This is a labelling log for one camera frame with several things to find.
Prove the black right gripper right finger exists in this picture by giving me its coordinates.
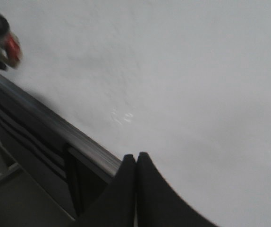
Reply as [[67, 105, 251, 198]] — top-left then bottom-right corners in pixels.
[[137, 152, 216, 227]]

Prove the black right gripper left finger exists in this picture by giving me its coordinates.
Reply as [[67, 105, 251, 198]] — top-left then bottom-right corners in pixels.
[[75, 154, 136, 227]]

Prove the white whiteboard with aluminium frame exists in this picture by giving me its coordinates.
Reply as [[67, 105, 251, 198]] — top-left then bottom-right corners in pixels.
[[0, 0, 271, 227]]

